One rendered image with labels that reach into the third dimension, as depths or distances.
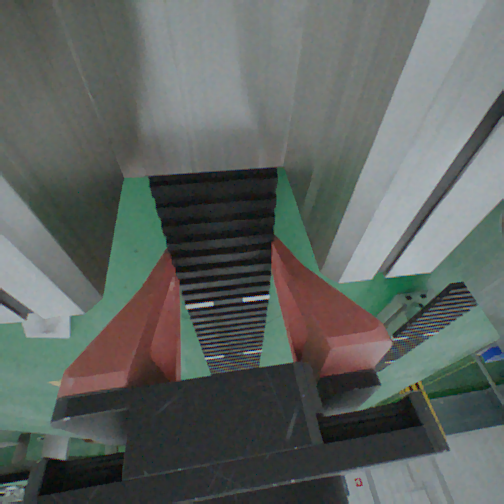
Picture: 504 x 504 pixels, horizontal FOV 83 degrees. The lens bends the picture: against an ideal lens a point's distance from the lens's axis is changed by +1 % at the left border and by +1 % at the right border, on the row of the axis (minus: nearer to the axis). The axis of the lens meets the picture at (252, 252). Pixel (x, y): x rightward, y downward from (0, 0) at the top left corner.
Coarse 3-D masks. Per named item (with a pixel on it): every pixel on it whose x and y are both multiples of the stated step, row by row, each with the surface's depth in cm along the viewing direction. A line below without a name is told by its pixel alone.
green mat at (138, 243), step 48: (144, 192) 14; (288, 192) 15; (144, 240) 17; (288, 240) 19; (336, 288) 26; (384, 288) 27; (432, 288) 29; (0, 336) 23; (192, 336) 30; (480, 336) 49; (0, 384) 32; (48, 384) 35; (384, 384) 76; (48, 432) 60
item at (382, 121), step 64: (0, 0) 4; (64, 0) 5; (128, 0) 4; (192, 0) 5; (256, 0) 5; (320, 0) 5; (384, 0) 3; (448, 0) 3; (0, 64) 3; (64, 64) 5; (128, 64) 6; (192, 64) 6; (256, 64) 6; (320, 64) 5; (384, 64) 3; (448, 64) 3; (0, 128) 3; (64, 128) 5; (128, 128) 7; (192, 128) 7; (256, 128) 7; (320, 128) 5; (384, 128) 4; (448, 128) 3; (0, 192) 3; (64, 192) 5; (320, 192) 6; (384, 192) 4; (448, 192) 4; (0, 256) 4; (64, 256) 5; (320, 256) 6; (384, 256) 5; (0, 320) 5
